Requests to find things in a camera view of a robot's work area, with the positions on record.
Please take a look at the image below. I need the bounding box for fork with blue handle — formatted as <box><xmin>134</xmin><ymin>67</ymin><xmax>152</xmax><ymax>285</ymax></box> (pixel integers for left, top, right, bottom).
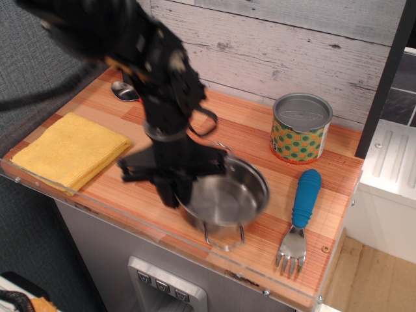
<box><xmin>276</xmin><ymin>169</ymin><xmax>322</xmax><ymax>275</ymax></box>

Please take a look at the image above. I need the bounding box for dark grey right post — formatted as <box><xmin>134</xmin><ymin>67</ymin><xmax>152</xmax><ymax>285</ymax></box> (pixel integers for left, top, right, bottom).
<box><xmin>355</xmin><ymin>0</ymin><xmax>415</xmax><ymax>159</ymax></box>

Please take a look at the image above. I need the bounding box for green orange patterned can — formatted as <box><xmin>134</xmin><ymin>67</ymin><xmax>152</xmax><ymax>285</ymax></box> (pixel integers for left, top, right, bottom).
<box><xmin>270</xmin><ymin>93</ymin><xmax>333</xmax><ymax>164</ymax></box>

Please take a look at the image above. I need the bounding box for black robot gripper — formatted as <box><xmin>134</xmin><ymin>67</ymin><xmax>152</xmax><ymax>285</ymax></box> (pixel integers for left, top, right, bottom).
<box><xmin>118</xmin><ymin>138</ymin><xmax>228</xmax><ymax>208</ymax></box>

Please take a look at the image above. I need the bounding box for black braided cable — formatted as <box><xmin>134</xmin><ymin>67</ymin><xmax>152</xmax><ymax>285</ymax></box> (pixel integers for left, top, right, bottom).
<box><xmin>0</xmin><ymin>61</ymin><xmax>98</xmax><ymax>113</ymax></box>

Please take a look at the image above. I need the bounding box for grey toy cabinet front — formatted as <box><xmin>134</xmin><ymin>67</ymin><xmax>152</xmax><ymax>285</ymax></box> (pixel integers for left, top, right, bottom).
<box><xmin>54</xmin><ymin>200</ymin><xmax>293</xmax><ymax>312</ymax></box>

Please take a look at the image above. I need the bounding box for clear acrylic edge guard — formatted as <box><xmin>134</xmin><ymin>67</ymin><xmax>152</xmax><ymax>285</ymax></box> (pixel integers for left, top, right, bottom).
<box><xmin>1</xmin><ymin>160</ymin><xmax>325</xmax><ymax>311</ymax></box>

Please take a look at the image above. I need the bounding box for silver dispenser button panel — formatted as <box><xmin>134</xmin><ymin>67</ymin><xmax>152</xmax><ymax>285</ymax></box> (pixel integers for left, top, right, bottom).
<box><xmin>127</xmin><ymin>256</ymin><xmax>208</xmax><ymax>311</ymax></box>

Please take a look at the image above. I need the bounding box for orange object bottom left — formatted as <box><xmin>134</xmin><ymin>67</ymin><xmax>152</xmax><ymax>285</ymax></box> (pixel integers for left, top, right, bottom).
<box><xmin>30</xmin><ymin>297</ymin><xmax>59</xmax><ymax>312</ymax></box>

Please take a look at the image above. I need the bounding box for folded yellow cloth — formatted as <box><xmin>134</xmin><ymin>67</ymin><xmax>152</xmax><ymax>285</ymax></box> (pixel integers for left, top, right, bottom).
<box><xmin>11</xmin><ymin>112</ymin><xmax>131</xmax><ymax>196</ymax></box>

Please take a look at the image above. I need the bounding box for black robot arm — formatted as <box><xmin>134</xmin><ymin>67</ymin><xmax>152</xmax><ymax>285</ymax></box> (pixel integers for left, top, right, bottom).
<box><xmin>18</xmin><ymin>1</ymin><xmax>226</xmax><ymax>208</ymax></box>

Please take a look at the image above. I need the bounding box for spoon with red handle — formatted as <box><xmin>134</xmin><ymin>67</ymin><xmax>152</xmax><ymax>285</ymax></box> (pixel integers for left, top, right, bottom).
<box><xmin>111</xmin><ymin>81</ymin><xmax>143</xmax><ymax>103</ymax></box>

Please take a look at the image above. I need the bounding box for small stainless steel pot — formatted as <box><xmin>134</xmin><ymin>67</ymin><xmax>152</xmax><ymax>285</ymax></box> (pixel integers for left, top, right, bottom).
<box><xmin>178</xmin><ymin>142</ymin><xmax>270</xmax><ymax>252</ymax></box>

